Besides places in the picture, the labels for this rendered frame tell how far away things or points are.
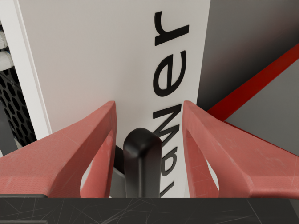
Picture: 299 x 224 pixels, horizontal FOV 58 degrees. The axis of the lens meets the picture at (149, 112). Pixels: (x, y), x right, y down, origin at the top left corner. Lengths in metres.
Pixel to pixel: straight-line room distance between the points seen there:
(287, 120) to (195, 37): 0.26
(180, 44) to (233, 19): 0.28
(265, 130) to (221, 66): 0.13
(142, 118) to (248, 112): 0.26
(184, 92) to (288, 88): 0.32
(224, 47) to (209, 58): 0.04
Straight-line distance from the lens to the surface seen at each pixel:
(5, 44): 0.21
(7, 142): 0.23
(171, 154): 0.20
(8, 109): 0.29
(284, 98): 0.45
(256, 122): 0.38
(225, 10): 0.40
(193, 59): 0.17
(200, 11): 0.16
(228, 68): 0.47
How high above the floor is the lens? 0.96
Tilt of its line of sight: 37 degrees down
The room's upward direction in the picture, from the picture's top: 121 degrees counter-clockwise
